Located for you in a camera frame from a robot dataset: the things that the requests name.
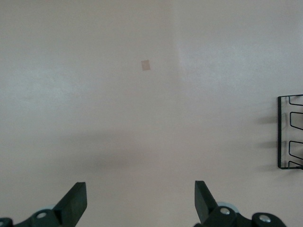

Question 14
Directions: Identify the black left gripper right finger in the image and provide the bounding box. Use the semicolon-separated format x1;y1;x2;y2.
194;180;240;227

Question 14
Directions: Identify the black wire cup holder rack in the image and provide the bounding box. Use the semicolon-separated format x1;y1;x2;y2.
277;94;303;170

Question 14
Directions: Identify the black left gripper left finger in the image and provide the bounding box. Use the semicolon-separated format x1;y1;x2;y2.
16;182;88;227

